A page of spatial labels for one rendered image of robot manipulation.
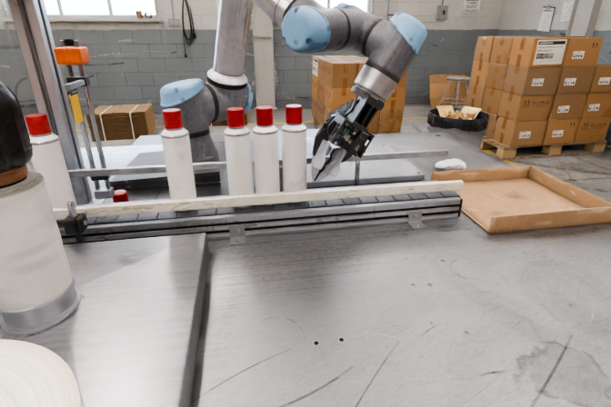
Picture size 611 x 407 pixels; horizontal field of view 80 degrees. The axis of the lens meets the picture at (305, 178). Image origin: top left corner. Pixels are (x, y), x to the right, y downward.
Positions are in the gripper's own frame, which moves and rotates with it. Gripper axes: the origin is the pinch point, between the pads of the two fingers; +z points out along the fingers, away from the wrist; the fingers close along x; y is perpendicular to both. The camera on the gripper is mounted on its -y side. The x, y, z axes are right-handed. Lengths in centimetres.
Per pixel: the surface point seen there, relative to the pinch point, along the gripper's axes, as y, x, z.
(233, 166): 3.0, -17.1, 5.3
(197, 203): 4.9, -20.2, 14.6
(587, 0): -353, 318, -254
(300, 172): 2.2, -4.2, 0.5
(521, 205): 4, 48, -16
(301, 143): 2.1, -7.0, -4.9
